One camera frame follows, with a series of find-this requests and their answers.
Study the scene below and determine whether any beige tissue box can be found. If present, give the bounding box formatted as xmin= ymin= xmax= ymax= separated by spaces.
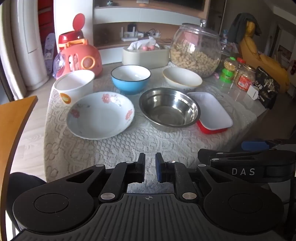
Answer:
xmin=122 ymin=44 xmax=171 ymax=69

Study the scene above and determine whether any red label jar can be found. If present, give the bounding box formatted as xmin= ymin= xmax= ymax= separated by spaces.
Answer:
xmin=234 ymin=58 xmax=257 ymax=92

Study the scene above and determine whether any red cabinet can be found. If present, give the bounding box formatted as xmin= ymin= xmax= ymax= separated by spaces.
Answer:
xmin=38 ymin=0 xmax=55 ymax=45

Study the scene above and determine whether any white standing air conditioner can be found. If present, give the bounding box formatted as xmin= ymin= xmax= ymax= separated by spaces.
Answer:
xmin=10 ymin=0 xmax=50 ymax=91

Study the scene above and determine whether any cream shallow bowl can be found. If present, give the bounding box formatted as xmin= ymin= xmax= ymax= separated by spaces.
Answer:
xmin=162 ymin=67 xmax=203 ymax=92

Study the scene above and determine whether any purple skateboard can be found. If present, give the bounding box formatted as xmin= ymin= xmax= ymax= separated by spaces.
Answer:
xmin=43 ymin=33 xmax=56 ymax=76

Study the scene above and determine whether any wooden side table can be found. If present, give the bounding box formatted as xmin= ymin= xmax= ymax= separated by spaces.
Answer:
xmin=0 ymin=96 xmax=38 ymax=232

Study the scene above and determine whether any red and white rectangular dish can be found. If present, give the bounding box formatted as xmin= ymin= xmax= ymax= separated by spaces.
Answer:
xmin=187 ymin=91 xmax=233 ymax=135

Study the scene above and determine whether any glass jar of peanuts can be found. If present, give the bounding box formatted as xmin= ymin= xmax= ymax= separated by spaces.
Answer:
xmin=170 ymin=20 xmax=222 ymax=78

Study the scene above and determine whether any blue bowl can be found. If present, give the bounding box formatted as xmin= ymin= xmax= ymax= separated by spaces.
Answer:
xmin=110 ymin=65 xmax=152 ymax=95

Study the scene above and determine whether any tall white bowl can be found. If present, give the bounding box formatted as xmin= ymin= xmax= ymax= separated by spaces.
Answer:
xmin=51 ymin=70 xmax=96 ymax=106

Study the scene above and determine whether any white floral plate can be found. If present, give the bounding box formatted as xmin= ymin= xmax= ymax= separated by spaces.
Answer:
xmin=66 ymin=91 xmax=135 ymax=140

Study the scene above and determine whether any black snack bag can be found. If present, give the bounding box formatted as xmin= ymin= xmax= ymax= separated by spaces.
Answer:
xmin=253 ymin=66 xmax=282 ymax=109

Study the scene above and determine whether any white and wood cabinet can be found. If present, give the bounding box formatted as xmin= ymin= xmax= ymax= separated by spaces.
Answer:
xmin=92 ymin=0 xmax=211 ymax=65

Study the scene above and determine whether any white tissue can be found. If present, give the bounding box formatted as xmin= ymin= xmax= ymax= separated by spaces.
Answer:
xmin=127 ymin=37 xmax=159 ymax=50

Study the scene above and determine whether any small white box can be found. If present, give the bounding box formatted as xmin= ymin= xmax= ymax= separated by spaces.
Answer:
xmin=247 ymin=85 xmax=260 ymax=101

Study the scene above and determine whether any coral toy carrier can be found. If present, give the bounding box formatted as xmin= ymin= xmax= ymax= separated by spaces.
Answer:
xmin=53 ymin=38 xmax=103 ymax=79

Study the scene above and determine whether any stainless steel bowl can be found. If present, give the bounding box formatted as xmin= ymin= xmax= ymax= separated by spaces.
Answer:
xmin=139 ymin=88 xmax=201 ymax=128

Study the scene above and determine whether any white router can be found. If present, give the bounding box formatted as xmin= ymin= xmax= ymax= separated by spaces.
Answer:
xmin=120 ymin=26 xmax=144 ymax=42

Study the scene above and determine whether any white lace tablecloth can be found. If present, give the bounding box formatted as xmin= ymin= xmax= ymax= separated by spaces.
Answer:
xmin=44 ymin=61 xmax=259 ymax=194

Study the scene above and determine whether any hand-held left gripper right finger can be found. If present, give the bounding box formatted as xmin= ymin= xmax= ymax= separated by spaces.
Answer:
xmin=155 ymin=152 xmax=233 ymax=204

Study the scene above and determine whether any green lid jar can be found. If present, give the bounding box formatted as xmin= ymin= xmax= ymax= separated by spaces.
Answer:
xmin=220 ymin=57 xmax=238 ymax=85

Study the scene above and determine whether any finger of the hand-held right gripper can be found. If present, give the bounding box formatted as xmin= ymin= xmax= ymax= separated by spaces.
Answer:
xmin=198 ymin=148 xmax=296 ymax=164
xmin=241 ymin=138 xmax=296 ymax=151

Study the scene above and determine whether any dark grey cloth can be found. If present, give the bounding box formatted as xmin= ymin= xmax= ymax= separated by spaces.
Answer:
xmin=228 ymin=13 xmax=262 ymax=45

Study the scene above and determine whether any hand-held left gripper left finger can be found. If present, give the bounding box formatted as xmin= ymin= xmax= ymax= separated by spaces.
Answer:
xmin=65 ymin=152 xmax=146 ymax=204

